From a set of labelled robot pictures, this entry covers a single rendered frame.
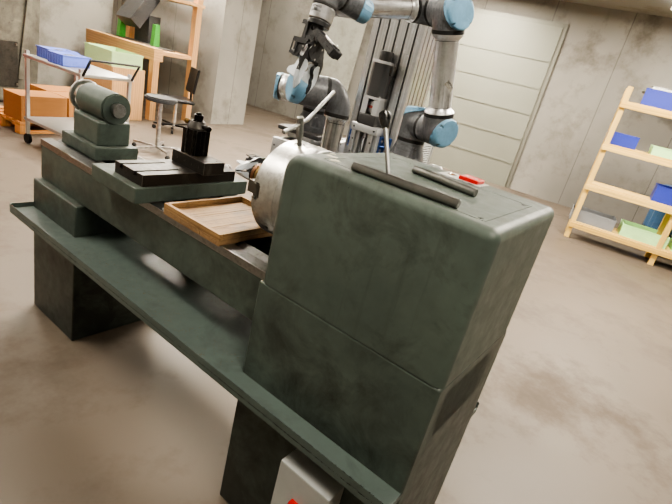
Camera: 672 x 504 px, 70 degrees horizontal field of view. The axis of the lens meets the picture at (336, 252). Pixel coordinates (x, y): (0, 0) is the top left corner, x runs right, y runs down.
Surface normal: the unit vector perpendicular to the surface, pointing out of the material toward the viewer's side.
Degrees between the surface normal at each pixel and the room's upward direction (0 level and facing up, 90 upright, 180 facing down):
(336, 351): 90
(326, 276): 90
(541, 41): 90
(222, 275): 90
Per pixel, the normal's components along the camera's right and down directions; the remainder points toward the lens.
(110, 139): 0.77, 0.39
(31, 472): 0.22, -0.90
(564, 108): -0.50, 0.22
